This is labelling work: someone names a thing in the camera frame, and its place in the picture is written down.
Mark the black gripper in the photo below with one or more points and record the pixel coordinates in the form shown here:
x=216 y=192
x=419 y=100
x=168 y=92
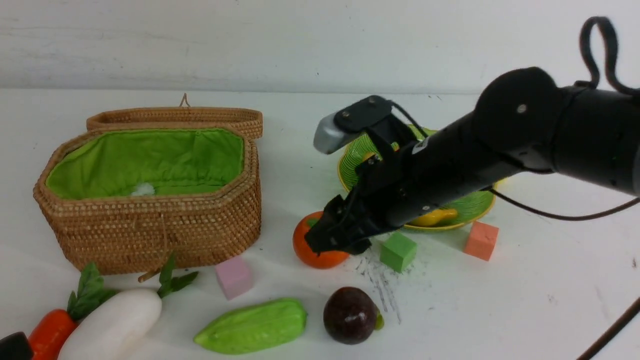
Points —
x=395 y=186

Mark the yellow banana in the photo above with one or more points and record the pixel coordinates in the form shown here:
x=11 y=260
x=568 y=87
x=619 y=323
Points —
x=434 y=218

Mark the orange persimmon with leaves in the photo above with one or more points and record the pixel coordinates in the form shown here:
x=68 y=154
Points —
x=322 y=261

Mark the dark purple mangosteen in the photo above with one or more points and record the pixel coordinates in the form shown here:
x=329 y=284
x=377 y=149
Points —
x=350 y=316

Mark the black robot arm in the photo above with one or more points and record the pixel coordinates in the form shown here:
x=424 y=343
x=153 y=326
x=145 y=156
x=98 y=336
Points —
x=522 y=122

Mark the green foam cube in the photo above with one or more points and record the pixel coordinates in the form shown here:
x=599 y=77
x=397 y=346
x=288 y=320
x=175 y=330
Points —
x=398 y=252

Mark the green glass leaf plate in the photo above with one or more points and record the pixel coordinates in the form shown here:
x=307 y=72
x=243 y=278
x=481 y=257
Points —
x=470 y=208

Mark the salmon pink foam cube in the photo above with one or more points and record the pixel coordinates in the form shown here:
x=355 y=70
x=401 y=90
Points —
x=481 y=240

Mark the woven basket lid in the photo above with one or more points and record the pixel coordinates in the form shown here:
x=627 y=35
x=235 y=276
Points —
x=248 y=122

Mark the light pink foam cube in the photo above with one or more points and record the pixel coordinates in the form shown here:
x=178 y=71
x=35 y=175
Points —
x=234 y=277

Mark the green bitter gourd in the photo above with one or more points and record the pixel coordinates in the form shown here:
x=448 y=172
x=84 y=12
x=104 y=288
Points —
x=254 y=328

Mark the woven wicker basket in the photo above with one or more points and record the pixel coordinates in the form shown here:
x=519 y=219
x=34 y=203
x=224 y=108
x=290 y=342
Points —
x=127 y=199

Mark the white radish with leaves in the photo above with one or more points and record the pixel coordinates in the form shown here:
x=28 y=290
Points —
x=115 y=326

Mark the orange carrot with leaves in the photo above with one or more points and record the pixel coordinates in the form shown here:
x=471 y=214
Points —
x=48 y=337

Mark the black object at corner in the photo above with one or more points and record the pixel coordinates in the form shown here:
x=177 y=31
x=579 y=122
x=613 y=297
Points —
x=15 y=347

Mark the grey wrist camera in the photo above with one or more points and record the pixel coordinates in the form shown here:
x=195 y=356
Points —
x=373 y=116

